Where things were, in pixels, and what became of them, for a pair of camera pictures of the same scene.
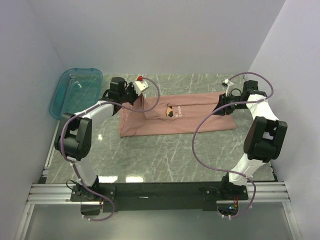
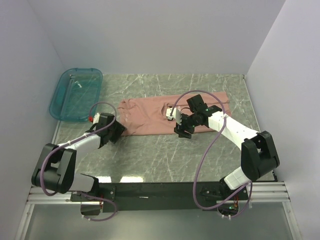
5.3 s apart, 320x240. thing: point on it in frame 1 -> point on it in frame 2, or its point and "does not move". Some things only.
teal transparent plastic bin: (76, 89) does not move
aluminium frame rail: (265, 193) does not move
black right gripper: (223, 100) -> (181, 132)
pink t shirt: (165, 114) does not move
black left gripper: (131, 87) -> (119, 130)
